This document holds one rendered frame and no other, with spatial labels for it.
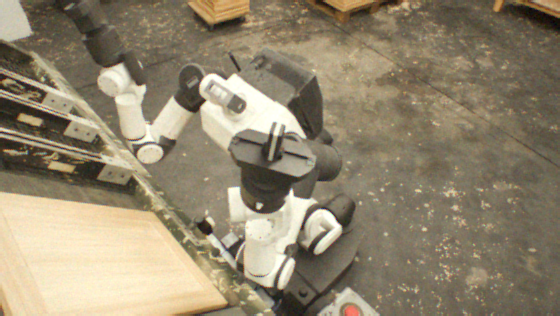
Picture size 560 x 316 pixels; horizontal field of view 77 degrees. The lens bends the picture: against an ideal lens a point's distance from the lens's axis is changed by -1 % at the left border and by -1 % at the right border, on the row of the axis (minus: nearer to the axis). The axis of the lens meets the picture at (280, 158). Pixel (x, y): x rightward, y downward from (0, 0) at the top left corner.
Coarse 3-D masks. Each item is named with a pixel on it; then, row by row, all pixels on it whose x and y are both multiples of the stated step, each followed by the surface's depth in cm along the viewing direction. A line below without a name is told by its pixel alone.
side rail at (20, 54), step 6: (0, 42) 180; (6, 42) 185; (0, 48) 181; (6, 48) 183; (12, 48) 185; (18, 48) 189; (12, 54) 186; (18, 54) 188; (24, 54) 190; (30, 54) 194; (6, 60) 186; (24, 60) 192
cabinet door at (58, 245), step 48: (0, 192) 84; (0, 240) 72; (48, 240) 81; (96, 240) 92; (144, 240) 107; (0, 288) 63; (48, 288) 69; (96, 288) 77; (144, 288) 87; (192, 288) 100
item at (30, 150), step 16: (0, 128) 99; (0, 144) 97; (16, 144) 100; (32, 144) 103; (48, 144) 110; (16, 160) 102; (32, 160) 105; (48, 160) 109; (64, 160) 113; (80, 160) 117; (96, 160) 121; (112, 160) 130; (96, 176) 125; (112, 176) 129; (128, 176) 135
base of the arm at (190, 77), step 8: (192, 64) 103; (184, 72) 104; (192, 72) 103; (200, 72) 102; (224, 72) 114; (184, 80) 104; (192, 80) 103; (200, 80) 102; (184, 88) 105; (192, 88) 104; (184, 96) 105; (192, 96) 104; (200, 96) 103; (192, 104) 105; (200, 104) 106
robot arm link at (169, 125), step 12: (168, 108) 110; (180, 108) 108; (156, 120) 113; (168, 120) 110; (180, 120) 111; (156, 132) 112; (168, 132) 112; (180, 132) 114; (156, 144) 111; (168, 144) 113; (144, 156) 111; (156, 156) 113
